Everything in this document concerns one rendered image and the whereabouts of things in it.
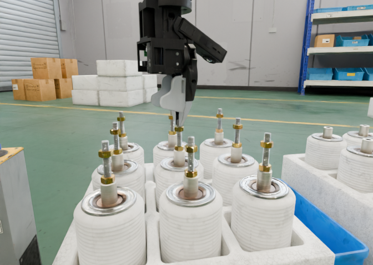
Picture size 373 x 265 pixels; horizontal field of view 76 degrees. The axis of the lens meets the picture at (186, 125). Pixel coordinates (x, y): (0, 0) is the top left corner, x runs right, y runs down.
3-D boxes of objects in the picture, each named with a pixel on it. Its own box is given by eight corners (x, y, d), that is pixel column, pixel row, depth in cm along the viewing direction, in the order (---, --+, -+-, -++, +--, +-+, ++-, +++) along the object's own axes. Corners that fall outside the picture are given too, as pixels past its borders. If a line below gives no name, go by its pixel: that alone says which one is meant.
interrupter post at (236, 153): (241, 159, 51) (241, 144, 50) (242, 164, 48) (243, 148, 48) (229, 159, 51) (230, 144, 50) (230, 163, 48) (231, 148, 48)
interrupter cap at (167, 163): (152, 168, 46) (152, 165, 46) (172, 156, 53) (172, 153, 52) (187, 176, 43) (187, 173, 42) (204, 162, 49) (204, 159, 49)
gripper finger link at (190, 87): (176, 100, 44) (175, 51, 43) (184, 99, 45) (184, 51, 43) (188, 102, 40) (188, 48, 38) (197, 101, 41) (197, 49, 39)
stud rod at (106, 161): (111, 189, 35) (107, 139, 33) (113, 192, 34) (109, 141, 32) (104, 190, 34) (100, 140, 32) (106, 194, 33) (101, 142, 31)
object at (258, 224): (231, 305, 38) (237, 202, 34) (226, 258, 47) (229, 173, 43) (293, 309, 37) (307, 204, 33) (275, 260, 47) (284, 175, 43)
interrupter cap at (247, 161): (251, 156, 53) (251, 152, 53) (258, 169, 46) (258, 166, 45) (216, 154, 54) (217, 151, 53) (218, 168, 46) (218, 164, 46)
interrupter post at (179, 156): (171, 166, 47) (171, 150, 46) (177, 162, 49) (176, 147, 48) (181, 168, 46) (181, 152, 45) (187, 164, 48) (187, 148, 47)
